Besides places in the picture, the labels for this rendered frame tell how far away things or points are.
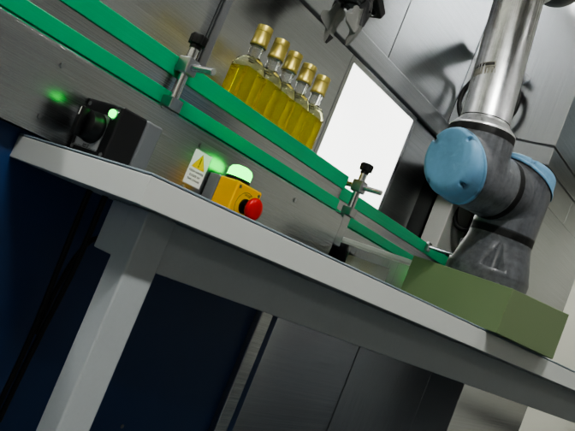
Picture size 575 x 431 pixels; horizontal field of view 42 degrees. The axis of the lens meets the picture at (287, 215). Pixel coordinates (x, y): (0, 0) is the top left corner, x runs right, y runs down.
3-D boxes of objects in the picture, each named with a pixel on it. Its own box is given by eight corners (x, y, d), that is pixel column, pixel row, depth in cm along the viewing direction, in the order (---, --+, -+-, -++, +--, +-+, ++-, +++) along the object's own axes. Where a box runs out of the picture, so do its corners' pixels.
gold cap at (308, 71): (300, 85, 170) (308, 67, 170) (313, 88, 168) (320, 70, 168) (293, 79, 167) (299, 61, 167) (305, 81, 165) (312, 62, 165)
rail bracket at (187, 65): (170, 115, 122) (202, 39, 123) (202, 123, 117) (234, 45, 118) (153, 105, 118) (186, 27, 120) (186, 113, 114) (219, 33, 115)
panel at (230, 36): (369, 216, 233) (409, 116, 236) (376, 219, 231) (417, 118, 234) (181, 97, 161) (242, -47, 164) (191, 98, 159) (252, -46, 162)
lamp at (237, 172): (234, 183, 133) (241, 168, 133) (253, 189, 131) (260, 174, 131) (219, 174, 130) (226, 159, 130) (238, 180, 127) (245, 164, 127)
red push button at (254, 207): (252, 198, 130) (268, 203, 128) (244, 220, 129) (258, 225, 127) (240, 191, 126) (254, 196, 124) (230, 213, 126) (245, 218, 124)
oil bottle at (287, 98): (244, 174, 165) (281, 85, 167) (263, 180, 161) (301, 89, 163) (228, 166, 160) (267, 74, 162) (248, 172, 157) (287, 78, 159)
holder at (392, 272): (334, 280, 188) (346, 250, 188) (432, 317, 171) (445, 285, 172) (299, 263, 174) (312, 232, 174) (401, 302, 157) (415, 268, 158)
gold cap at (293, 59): (287, 74, 165) (293, 56, 166) (299, 76, 163) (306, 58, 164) (277, 67, 163) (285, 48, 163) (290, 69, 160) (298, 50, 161)
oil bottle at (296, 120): (259, 183, 169) (295, 97, 171) (278, 189, 166) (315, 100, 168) (245, 175, 165) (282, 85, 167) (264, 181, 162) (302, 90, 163)
